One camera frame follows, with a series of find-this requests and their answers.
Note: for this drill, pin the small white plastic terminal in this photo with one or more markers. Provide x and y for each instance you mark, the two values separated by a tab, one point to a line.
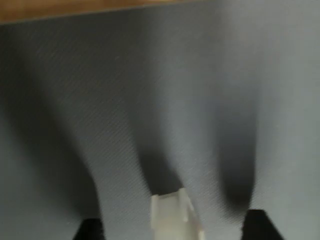
170	217

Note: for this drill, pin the dark grey mat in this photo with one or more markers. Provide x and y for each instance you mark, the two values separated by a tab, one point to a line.
125	100

